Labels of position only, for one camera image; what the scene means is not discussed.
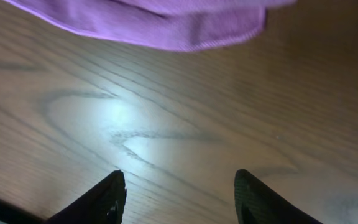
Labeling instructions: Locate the purple microfiber cloth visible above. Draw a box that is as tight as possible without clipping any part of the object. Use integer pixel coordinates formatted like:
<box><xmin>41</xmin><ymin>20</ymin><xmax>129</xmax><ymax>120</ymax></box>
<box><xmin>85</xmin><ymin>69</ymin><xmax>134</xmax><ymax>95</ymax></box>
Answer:
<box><xmin>6</xmin><ymin>0</ymin><xmax>295</xmax><ymax>52</ymax></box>

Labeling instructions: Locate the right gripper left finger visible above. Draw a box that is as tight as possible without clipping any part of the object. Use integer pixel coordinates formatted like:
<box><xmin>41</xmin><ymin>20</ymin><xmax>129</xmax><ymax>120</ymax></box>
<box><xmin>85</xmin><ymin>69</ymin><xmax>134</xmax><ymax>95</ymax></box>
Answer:
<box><xmin>45</xmin><ymin>170</ymin><xmax>127</xmax><ymax>224</ymax></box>

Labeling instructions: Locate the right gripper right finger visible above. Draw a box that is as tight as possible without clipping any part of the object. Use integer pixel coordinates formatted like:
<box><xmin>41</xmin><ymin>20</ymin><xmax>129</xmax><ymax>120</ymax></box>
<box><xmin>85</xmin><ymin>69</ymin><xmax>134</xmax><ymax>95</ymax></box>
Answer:
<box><xmin>234</xmin><ymin>169</ymin><xmax>321</xmax><ymax>224</ymax></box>

